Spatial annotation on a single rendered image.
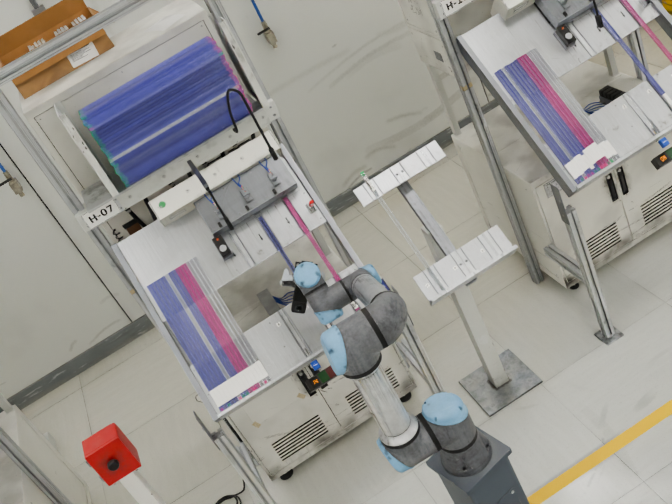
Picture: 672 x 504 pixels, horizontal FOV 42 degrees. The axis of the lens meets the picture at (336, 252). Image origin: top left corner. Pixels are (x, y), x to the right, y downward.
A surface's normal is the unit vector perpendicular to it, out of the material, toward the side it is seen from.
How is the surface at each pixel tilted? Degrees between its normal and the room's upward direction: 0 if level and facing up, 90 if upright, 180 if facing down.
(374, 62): 90
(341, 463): 0
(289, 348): 44
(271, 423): 90
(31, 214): 90
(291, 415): 90
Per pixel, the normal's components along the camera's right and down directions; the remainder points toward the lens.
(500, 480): 0.55, 0.27
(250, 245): -0.04, -0.25
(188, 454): -0.40, -0.75
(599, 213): 0.36, 0.40
